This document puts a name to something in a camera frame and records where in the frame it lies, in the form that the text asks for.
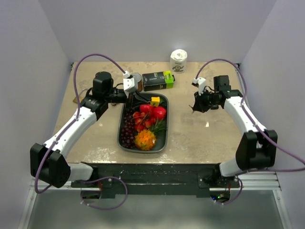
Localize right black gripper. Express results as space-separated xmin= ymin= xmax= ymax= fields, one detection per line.
xmin=193 ymin=88 xmax=219 ymax=113

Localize yellow black padlock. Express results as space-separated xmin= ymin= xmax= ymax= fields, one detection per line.
xmin=150 ymin=96 xmax=161 ymax=107

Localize large brass padlock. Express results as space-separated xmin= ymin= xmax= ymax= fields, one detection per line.
xmin=72 ymin=89 xmax=88 ymax=104

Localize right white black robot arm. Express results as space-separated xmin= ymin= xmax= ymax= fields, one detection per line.
xmin=192 ymin=75 xmax=278 ymax=187

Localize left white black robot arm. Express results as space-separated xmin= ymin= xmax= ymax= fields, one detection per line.
xmin=30 ymin=72 xmax=140 ymax=188

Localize tin can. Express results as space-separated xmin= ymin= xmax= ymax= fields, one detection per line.
xmin=132 ymin=73 xmax=143 ymax=92

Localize red pomegranate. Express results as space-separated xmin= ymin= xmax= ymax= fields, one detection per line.
xmin=140 ymin=104 xmax=154 ymax=114

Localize black green box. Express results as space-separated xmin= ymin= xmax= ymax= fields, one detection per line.
xmin=142 ymin=71 xmax=175 ymax=92

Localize red cherries bunch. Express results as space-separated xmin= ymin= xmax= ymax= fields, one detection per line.
xmin=132 ymin=111 xmax=156 ymax=132

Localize green avocado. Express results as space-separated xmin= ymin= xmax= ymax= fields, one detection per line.
xmin=160 ymin=98 xmax=166 ymax=105

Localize red apple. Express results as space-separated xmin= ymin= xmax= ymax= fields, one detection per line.
xmin=152 ymin=106 xmax=167 ymax=120

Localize dark red grape bunch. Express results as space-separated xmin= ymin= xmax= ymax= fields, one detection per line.
xmin=119 ymin=108 xmax=137 ymax=149

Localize dark grey fruit tray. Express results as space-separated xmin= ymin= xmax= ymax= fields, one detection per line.
xmin=117 ymin=92 xmax=168 ymax=153

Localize orange dragon fruit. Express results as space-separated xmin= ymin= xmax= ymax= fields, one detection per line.
xmin=134 ymin=129 xmax=157 ymax=151

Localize toilet paper roll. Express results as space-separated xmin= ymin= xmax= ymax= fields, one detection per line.
xmin=170 ymin=49 xmax=188 ymax=73

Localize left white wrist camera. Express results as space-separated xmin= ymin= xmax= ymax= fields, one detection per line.
xmin=123 ymin=71 xmax=138 ymax=95

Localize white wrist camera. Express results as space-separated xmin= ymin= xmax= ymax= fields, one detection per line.
xmin=123 ymin=71 xmax=138 ymax=95
xmin=192 ymin=77 xmax=206 ymax=95

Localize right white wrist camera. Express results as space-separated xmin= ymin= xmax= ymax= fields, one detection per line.
xmin=192 ymin=77 xmax=206 ymax=95

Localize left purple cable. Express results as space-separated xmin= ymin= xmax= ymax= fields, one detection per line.
xmin=34 ymin=53 xmax=128 ymax=210

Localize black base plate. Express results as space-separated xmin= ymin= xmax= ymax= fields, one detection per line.
xmin=71 ymin=163 xmax=240 ymax=198

